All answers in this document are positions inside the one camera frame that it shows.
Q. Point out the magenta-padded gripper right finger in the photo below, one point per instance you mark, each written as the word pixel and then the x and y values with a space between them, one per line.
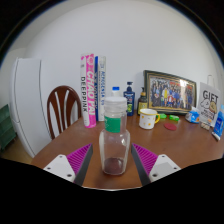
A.
pixel 145 160

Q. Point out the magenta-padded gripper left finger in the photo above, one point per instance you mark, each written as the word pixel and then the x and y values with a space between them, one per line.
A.
pixel 79 160

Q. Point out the clear plastic bottle green label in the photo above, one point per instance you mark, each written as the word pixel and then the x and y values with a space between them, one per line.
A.
pixel 114 143

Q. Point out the white mug yellow rim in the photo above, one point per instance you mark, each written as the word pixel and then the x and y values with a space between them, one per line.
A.
pixel 146 119

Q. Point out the flat round red coaster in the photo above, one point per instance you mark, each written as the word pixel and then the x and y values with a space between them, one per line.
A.
pixel 170 127

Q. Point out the amber pump bottle yellow label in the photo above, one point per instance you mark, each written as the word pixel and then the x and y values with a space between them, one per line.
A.
pixel 142 104

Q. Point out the dark blue pump bottle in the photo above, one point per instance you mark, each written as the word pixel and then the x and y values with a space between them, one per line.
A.
pixel 129 100

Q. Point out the blue tissue pack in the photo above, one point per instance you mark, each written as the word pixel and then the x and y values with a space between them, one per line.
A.
pixel 192 116

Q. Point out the small snack packet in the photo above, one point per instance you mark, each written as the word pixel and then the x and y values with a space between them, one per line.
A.
pixel 205 126

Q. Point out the brown wooden chair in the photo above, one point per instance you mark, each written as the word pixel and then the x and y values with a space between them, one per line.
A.
pixel 63 91

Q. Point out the framed group photo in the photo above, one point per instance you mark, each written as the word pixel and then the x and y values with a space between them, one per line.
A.
pixel 170 92

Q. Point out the white lotion bottle blue cap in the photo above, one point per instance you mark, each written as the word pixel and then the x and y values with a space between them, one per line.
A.
pixel 116 90

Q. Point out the green plastic crate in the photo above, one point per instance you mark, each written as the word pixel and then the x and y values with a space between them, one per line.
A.
pixel 6 126

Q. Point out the blue detergent bottle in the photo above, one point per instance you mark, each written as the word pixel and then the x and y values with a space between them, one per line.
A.
pixel 219 125

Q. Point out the white paper gift bag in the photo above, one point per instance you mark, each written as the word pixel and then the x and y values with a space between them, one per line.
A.
pixel 209 103

